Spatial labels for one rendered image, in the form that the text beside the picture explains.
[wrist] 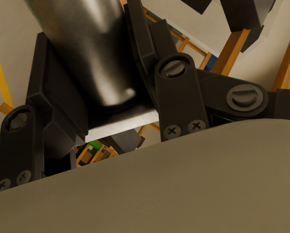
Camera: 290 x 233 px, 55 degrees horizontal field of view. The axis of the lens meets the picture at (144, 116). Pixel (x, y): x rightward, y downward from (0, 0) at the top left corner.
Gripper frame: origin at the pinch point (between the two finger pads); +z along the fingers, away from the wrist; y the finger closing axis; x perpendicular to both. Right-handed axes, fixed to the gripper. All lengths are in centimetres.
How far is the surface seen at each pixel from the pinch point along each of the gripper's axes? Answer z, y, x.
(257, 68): 521, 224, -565
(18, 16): 222, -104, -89
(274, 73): 495, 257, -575
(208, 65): 441, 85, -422
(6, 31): 211, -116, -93
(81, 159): 550, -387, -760
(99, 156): 561, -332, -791
